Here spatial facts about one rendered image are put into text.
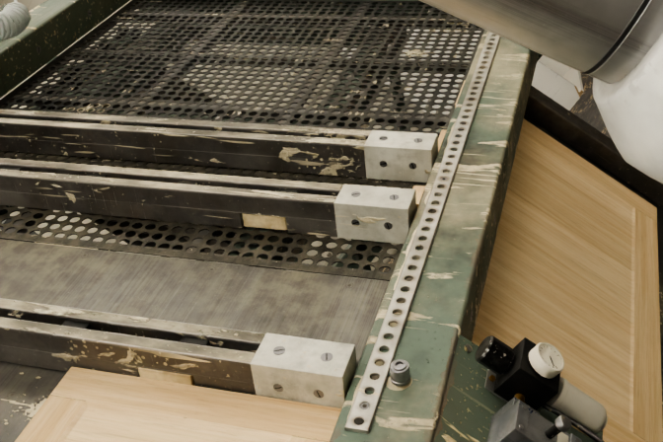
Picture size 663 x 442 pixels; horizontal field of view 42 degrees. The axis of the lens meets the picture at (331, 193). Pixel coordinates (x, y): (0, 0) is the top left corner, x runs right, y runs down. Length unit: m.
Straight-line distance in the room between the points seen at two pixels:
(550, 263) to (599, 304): 0.13
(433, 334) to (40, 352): 0.56
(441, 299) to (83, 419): 0.51
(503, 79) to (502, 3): 1.52
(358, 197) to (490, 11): 1.10
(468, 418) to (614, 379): 0.73
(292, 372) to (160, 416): 0.19
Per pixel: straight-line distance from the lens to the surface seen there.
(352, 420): 1.07
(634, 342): 1.93
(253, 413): 1.15
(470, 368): 1.16
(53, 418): 1.23
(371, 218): 1.41
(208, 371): 1.18
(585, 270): 1.98
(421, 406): 1.09
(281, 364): 1.13
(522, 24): 0.34
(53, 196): 1.68
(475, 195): 1.46
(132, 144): 1.77
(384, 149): 1.57
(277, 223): 1.48
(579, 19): 0.33
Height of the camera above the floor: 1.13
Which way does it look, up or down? 4 degrees down
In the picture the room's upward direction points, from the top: 57 degrees counter-clockwise
